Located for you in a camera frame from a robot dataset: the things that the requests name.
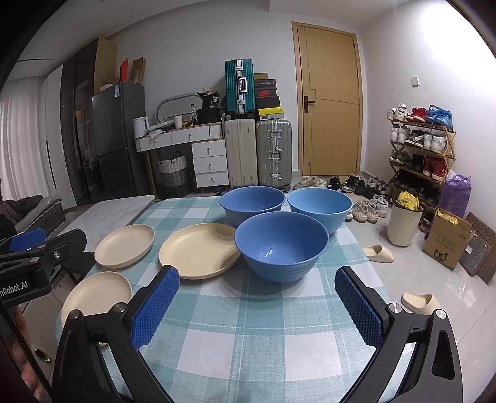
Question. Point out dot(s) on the tall cardboard box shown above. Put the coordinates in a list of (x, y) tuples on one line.
[(139, 71)]

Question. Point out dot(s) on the grey flat package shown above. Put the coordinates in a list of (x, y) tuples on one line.
[(474, 255)]

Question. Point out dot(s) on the woven laundry basket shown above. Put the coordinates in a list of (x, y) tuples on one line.
[(172, 174)]

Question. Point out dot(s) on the person's left hand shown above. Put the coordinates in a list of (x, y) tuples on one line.
[(23, 348)]

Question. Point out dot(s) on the small cream plate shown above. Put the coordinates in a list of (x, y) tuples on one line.
[(97, 290), (124, 246)]

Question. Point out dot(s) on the black paper bag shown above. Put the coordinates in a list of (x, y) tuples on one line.
[(211, 106)]

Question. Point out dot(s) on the brown shoe box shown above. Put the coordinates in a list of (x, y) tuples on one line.
[(260, 76)]

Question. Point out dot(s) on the tall dark glass cabinet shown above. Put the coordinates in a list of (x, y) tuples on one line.
[(77, 135)]

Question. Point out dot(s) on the white electric kettle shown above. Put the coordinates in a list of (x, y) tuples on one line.
[(140, 128)]

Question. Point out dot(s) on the wooden door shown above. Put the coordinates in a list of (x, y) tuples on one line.
[(329, 128)]

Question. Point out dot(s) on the marble top coffee table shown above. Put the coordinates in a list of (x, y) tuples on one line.
[(112, 209)]

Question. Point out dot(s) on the teal checked tablecloth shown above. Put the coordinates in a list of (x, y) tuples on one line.
[(240, 329)]

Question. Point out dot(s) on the white wardrobe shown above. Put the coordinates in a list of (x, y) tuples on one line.
[(54, 135)]

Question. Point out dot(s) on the brown patterned doormat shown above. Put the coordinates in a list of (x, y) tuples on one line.
[(486, 248)]

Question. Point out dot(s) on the beige suitcase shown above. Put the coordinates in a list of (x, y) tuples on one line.
[(240, 155)]

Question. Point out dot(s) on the dark grey refrigerator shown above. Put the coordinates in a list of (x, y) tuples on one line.
[(120, 128)]

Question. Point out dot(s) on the brown cardboard sheet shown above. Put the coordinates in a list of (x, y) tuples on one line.
[(105, 66)]

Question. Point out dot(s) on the rows of sneakers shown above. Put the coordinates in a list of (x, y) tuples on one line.
[(436, 116)]

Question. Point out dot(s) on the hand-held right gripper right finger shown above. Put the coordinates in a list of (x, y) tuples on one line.
[(358, 310)]

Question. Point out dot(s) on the oval mirror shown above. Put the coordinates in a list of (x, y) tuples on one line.
[(174, 104)]

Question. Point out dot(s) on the light blue bowl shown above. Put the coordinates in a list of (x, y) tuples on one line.
[(321, 205)]

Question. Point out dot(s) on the cream slipper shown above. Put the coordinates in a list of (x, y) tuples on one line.
[(420, 302), (378, 254)]

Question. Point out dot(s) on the scattered assorted shoes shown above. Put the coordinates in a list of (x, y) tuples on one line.
[(364, 211)]

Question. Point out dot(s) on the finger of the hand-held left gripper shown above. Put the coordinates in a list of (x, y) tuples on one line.
[(66, 248), (27, 239)]

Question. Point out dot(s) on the grey quilted sofa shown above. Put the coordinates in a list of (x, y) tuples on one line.
[(50, 215)]

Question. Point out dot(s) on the teal suitcase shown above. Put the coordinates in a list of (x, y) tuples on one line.
[(234, 89)]

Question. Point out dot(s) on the clear plastic bottle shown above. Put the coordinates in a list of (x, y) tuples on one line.
[(192, 114)]

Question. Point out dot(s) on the silver suitcase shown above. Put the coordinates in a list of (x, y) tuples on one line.
[(271, 155)]

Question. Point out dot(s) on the yellow plastic bag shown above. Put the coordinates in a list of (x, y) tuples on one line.
[(407, 199)]

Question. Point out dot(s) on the bamboo shoe rack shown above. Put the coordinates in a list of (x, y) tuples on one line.
[(449, 151)]

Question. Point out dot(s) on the yellow black shoe box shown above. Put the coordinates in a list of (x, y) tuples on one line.
[(271, 113)]

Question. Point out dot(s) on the cardboard box with cat print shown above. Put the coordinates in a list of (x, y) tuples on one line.
[(441, 248)]

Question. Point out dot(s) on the large cream plate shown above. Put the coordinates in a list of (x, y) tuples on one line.
[(193, 252)]

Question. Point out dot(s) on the purple plastic bag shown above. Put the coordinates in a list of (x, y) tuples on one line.
[(455, 201)]

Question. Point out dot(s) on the cream trash bin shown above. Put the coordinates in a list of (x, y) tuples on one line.
[(403, 228)]

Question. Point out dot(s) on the white vanity desk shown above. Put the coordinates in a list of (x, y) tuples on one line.
[(209, 162)]

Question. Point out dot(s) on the white cup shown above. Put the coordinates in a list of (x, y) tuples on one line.
[(178, 121)]

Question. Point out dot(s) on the white curtain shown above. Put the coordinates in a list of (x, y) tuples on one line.
[(19, 135)]

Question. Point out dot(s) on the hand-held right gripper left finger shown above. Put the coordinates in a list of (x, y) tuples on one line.
[(155, 306)]

